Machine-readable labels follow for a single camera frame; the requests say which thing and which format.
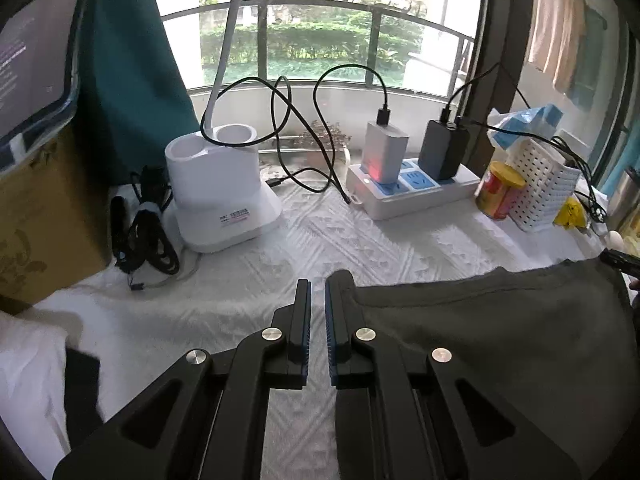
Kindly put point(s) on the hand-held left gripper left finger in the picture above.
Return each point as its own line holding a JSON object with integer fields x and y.
{"x": 306, "y": 330}

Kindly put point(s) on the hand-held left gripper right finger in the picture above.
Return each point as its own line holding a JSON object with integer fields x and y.
{"x": 330, "y": 335}

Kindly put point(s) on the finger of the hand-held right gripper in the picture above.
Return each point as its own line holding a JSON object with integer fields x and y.
{"x": 620, "y": 261}

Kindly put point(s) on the dark grey garment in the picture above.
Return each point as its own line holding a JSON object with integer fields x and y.
{"x": 475, "y": 320}

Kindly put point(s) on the white egg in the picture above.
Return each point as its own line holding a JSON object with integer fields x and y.
{"x": 615, "y": 239}

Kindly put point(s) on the steel cup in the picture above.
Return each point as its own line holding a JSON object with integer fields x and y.
{"x": 627, "y": 200}

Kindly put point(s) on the yellow packet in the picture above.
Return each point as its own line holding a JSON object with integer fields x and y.
{"x": 570, "y": 215}

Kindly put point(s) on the white textured tablecloth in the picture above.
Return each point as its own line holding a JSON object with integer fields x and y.
{"x": 300, "y": 240}

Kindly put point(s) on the white perforated basket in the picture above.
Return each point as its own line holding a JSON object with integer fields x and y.
{"x": 542, "y": 185}

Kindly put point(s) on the yellow red can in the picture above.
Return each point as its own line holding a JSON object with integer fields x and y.
{"x": 497, "y": 192}

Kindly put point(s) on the white desk lamp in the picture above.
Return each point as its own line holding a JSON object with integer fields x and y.
{"x": 220, "y": 200}

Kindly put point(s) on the white power strip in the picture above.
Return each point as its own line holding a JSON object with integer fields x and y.
{"x": 425, "y": 200}

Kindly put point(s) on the blue white plastic bag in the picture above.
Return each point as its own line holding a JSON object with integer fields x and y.
{"x": 530, "y": 122}

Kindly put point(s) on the white charger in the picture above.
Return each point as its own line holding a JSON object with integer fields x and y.
{"x": 385, "y": 155}

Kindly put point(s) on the green hanging garment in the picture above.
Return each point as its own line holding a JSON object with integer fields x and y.
{"x": 590, "y": 60}

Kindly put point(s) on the black charger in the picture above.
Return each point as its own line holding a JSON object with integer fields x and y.
{"x": 442, "y": 152}

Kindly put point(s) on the peach hanging shirt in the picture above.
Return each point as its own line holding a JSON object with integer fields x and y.
{"x": 555, "y": 35}

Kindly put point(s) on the white cloth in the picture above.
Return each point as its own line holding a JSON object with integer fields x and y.
{"x": 30, "y": 375}

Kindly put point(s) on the brown cardboard box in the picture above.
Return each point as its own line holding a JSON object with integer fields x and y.
{"x": 40, "y": 220}

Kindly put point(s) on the balcony railing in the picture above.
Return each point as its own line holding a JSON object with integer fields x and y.
{"x": 372, "y": 45}

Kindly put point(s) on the teal curtain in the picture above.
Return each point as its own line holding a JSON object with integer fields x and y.
{"x": 130, "y": 60}

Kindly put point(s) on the tablet in clear case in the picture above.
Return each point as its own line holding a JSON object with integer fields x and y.
{"x": 30, "y": 50}

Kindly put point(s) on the dark window frame post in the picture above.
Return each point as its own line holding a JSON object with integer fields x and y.
{"x": 500, "y": 35}

